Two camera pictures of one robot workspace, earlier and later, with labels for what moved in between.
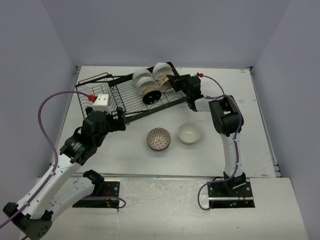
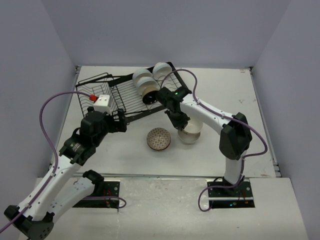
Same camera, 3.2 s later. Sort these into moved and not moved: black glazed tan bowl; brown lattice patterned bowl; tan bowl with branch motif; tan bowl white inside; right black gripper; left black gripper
Moved: tan bowl with branch motif; right black gripper
Not moved: black glazed tan bowl; left black gripper; brown lattice patterned bowl; tan bowl white inside
